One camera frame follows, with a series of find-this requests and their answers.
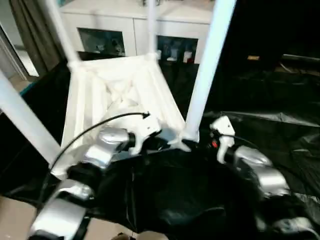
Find white plastic table top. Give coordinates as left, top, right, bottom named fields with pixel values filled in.
left=49, top=53, right=201, bottom=181

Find white plastic table leg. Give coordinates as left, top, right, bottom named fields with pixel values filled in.
left=146, top=0, right=161, bottom=60
left=0, top=69, right=62, bottom=167
left=184, top=0, right=238, bottom=141
left=46, top=0, right=82, bottom=71

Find black plastic mat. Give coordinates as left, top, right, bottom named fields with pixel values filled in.
left=0, top=56, right=320, bottom=240

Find black box with yellow label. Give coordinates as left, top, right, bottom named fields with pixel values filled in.
left=217, top=0, right=286, bottom=73

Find white glass-door cabinet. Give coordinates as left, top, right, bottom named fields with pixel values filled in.
left=61, top=0, right=218, bottom=65

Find grey-brown curtain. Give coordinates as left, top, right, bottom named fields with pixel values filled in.
left=9, top=0, right=66, bottom=76

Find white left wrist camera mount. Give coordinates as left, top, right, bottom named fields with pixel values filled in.
left=129, top=116, right=163, bottom=156

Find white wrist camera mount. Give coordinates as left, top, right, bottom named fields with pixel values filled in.
left=209, top=115, right=236, bottom=165
left=129, top=116, right=163, bottom=156

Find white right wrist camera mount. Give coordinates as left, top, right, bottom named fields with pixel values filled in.
left=209, top=115, right=236, bottom=165

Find dark metal rail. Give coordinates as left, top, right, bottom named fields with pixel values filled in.
left=282, top=53, right=320, bottom=62

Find teal plastic frame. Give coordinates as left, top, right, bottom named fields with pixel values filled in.
left=19, top=83, right=35, bottom=96

